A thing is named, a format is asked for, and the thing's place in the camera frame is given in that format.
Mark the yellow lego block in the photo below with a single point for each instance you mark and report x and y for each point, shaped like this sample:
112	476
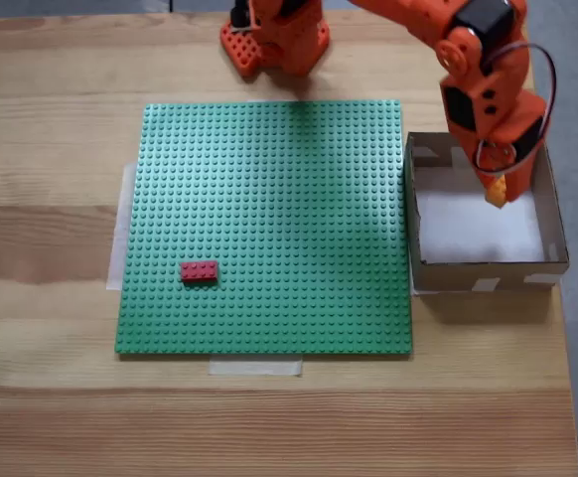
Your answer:
497	193

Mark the red lego block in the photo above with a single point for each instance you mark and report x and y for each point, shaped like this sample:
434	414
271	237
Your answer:
199	271

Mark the cardboard box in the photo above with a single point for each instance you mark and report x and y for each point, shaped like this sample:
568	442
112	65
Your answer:
554	233

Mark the green lego baseplate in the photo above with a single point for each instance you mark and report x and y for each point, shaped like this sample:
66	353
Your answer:
269	233

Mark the white paper sheet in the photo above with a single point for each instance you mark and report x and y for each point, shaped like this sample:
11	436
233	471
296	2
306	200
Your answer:
468	233

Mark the masking tape strip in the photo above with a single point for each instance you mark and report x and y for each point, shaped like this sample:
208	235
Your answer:
255	366
120	223

